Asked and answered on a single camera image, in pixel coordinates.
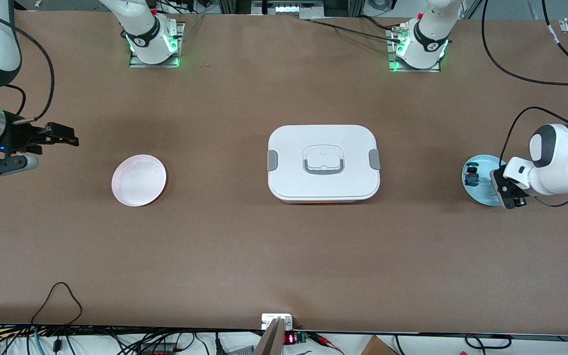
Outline white lunch box grey latches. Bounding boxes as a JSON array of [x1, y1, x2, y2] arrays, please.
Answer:
[[267, 124, 381, 204]]

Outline light blue round plate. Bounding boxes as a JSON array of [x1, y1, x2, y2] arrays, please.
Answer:
[[461, 154, 511, 207]]

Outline pink round plate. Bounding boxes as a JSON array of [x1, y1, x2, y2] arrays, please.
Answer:
[[111, 154, 167, 207]]

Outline brown cardboard piece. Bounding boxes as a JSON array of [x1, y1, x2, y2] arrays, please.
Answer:
[[360, 335, 398, 355]]

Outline metal equipment rack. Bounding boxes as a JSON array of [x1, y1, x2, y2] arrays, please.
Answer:
[[217, 0, 363, 18]]

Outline grey aluminium profile bar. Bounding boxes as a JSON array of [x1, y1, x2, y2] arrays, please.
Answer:
[[253, 318, 286, 355]]

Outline blue black switch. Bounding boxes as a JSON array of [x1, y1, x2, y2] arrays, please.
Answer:
[[464, 165, 482, 188]]

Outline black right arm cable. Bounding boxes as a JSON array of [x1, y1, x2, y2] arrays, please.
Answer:
[[0, 12, 56, 123]]

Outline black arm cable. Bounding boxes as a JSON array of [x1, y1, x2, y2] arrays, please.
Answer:
[[0, 12, 56, 123], [481, 0, 568, 208]]

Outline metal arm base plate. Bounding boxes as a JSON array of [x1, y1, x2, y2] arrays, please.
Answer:
[[129, 22, 186, 69], [387, 25, 442, 73]]

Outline black looped cable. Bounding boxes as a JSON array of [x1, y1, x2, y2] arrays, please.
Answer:
[[30, 282, 83, 327]]

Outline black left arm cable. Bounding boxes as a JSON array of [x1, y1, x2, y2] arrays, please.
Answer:
[[481, 0, 568, 208]]

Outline black cable on table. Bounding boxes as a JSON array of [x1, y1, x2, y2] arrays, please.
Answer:
[[309, 16, 405, 41]]

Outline white table edge bracket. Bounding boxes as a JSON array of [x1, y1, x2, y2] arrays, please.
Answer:
[[261, 313, 294, 331]]

